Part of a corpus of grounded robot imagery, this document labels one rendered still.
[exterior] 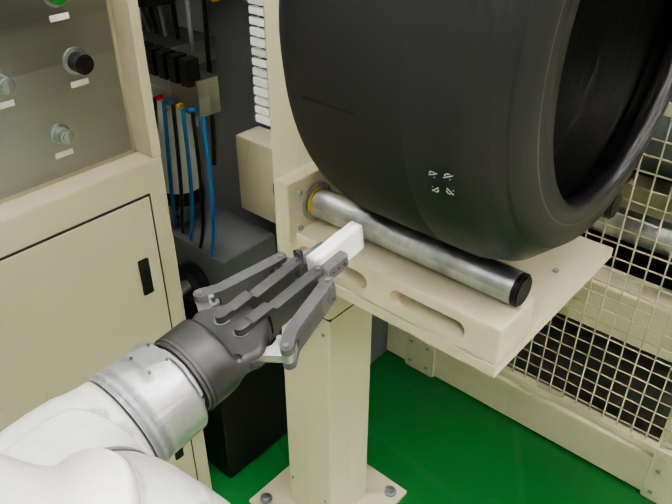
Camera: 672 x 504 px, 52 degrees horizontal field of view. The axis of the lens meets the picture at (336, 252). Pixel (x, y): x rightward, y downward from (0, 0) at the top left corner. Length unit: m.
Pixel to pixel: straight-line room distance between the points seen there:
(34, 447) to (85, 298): 0.71
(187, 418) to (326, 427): 0.89
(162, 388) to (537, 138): 0.40
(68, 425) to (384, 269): 0.54
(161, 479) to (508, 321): 0.56
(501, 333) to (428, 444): 1.03
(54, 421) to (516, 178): 0.45
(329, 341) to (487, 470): 0.71
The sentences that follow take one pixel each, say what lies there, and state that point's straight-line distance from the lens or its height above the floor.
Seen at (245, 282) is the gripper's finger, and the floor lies 1.02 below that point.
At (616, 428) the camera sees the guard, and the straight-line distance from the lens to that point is 1.58.
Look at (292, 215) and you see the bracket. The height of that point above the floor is 0.90.
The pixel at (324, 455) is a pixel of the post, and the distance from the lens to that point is 1.51.
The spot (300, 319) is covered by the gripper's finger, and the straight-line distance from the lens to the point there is 0.61.
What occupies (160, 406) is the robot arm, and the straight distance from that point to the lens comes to 0.55.
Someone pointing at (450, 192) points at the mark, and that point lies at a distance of 0.69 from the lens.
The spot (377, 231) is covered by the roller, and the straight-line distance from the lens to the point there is 0.94.
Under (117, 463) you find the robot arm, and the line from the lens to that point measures 0.41.
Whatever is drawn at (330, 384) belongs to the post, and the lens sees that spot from 1.35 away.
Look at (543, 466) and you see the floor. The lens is 1.89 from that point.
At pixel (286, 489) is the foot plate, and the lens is 1.76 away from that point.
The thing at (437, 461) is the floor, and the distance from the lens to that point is 1.84.
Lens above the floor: 1.40
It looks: 33 degrees down
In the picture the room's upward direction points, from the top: straight up
